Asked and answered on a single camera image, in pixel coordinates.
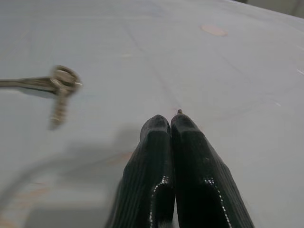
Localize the long silver key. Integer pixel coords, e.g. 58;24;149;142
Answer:
0;76;57;92

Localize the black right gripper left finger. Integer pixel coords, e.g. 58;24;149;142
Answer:
104;114;176;228

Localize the short silver key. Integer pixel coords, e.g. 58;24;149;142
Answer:
48;89;72;131

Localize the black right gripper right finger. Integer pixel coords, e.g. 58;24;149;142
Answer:
170;113;256;228

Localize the silver key ring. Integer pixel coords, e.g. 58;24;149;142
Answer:
51;65;83;89

